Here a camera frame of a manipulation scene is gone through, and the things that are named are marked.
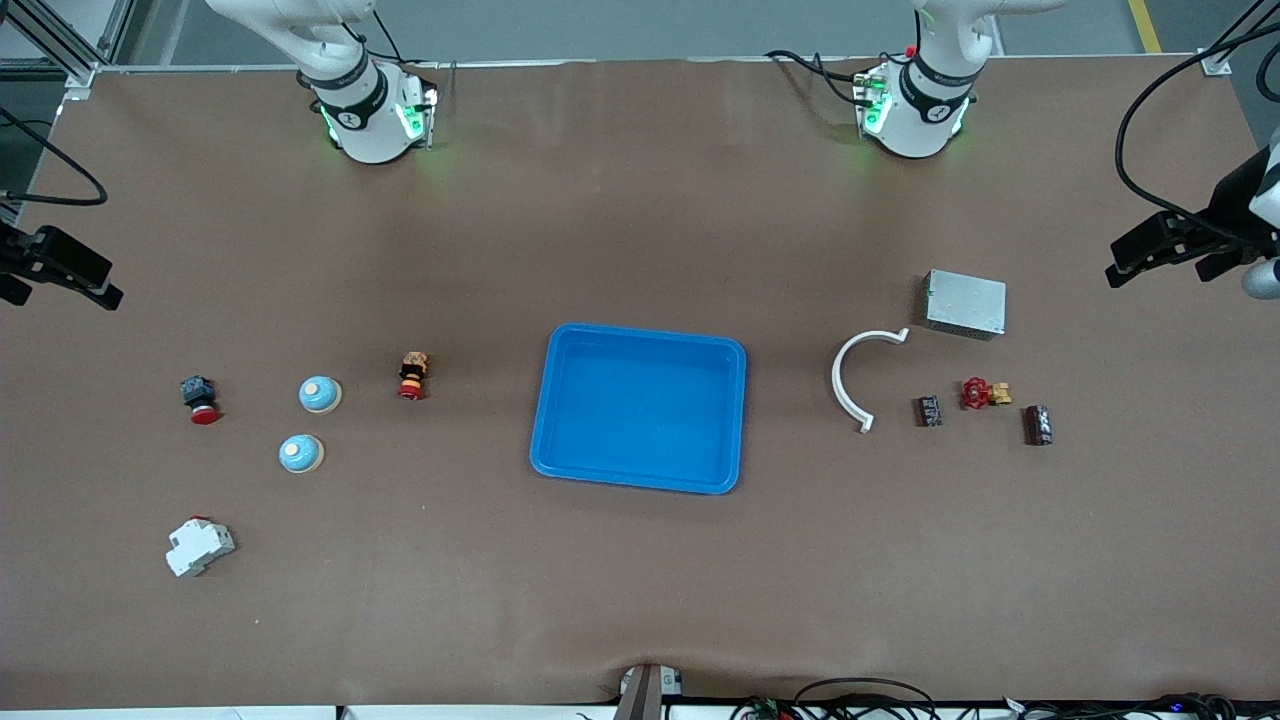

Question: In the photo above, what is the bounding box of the red button dark blue body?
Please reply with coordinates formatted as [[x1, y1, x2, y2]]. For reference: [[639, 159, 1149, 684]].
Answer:
[[180, 375, 222, 426]]

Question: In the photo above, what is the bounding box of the grey metal box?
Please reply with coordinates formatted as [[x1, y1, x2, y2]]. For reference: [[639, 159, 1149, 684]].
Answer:
[[923, 269, 1008, 342]]

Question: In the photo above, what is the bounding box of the white circuit breaker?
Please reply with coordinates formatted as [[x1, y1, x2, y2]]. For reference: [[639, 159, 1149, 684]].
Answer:
[[165, 516, 237, 579]]

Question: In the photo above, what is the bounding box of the white curved pipe clamp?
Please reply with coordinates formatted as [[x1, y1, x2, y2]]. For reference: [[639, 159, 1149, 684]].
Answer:
[[831, 327, 911, 434]]

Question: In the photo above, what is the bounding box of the blue plastic tray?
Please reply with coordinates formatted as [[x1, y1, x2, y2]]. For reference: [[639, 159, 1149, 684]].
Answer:
[[529, 322, 748, 496]]

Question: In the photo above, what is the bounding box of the brown table mat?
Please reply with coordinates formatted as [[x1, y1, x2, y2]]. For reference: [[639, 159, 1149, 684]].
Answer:
[[0, 55, 1280, 711]]

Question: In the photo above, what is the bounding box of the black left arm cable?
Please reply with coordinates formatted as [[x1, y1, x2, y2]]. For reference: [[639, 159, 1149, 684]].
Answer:
[[1115, 20, 1280, 241]]

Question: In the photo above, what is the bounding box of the aluminium frame post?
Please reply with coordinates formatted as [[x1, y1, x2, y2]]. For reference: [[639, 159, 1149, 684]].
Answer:
[[1198, 0, 1280, 78], [0, 0, 136, 91]]

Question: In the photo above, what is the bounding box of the red handle brass valve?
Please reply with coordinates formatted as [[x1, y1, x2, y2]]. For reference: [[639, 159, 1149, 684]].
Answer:
[[960, 376, 1013, 411]]

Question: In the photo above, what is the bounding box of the black right base cable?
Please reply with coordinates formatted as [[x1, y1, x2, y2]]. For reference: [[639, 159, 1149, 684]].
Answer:
[[370, 8, 441, 67]]

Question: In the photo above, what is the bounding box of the black base cable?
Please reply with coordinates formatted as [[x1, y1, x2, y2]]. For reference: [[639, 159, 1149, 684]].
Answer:
[[370, 8, 441, 67], [764, 48, 881, 109]]

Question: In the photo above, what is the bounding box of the black left base cable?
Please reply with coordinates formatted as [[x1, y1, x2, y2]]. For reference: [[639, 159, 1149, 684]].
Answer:
[[764, 48, 881, 109]]

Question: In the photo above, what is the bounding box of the black cable bundle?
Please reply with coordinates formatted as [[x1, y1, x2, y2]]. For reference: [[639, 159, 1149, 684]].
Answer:
[[940, 692, 1280, 720]]

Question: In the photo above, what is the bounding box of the black looped cable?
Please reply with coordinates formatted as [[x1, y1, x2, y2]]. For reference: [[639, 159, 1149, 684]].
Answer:
[[793, 677, 938, 720]]

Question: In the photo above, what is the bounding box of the brown camera stand post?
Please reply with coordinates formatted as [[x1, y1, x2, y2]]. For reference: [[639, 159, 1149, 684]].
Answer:
[[613, 663, 664, 720]]

